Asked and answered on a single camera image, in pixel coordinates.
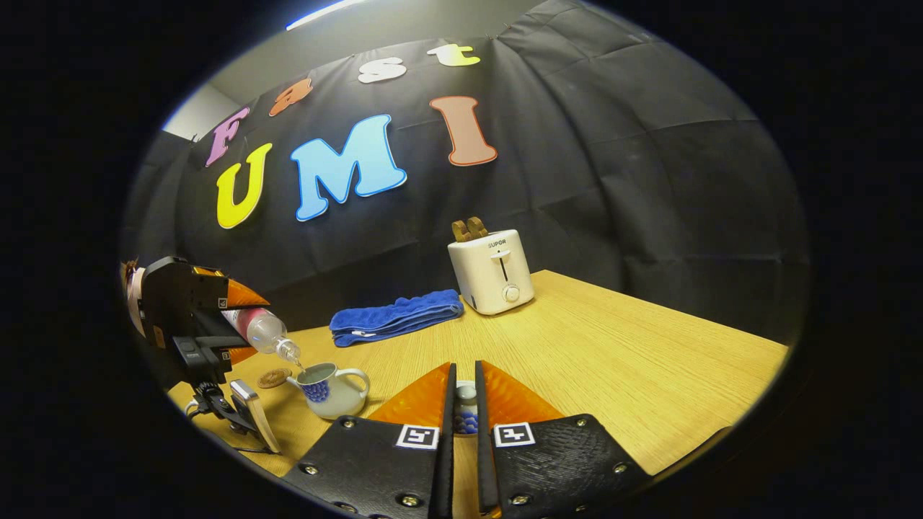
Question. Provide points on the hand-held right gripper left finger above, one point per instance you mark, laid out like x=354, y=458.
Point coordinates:
x=447, y=432

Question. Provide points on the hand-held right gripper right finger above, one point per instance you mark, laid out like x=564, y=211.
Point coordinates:
x=484, y=447

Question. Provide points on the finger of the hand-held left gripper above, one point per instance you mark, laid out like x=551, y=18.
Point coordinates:
x=241, y=353
x=244, y=295

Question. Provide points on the clear pink-label water bottle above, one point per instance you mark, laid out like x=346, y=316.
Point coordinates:
x=263, y=328

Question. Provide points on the round brown coaster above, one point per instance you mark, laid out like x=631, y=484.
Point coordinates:
x=272, y=378

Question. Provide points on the white blue-print teacup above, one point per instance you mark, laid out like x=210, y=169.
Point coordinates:
x=335, y=396

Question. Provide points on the folded blue towel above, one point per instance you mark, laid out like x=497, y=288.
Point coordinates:
x=396, y=317

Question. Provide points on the white toaster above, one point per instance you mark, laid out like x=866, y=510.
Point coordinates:
x=490, y=281

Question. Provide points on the black backdrop cloth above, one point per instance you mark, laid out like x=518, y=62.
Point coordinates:
x=613, y=180

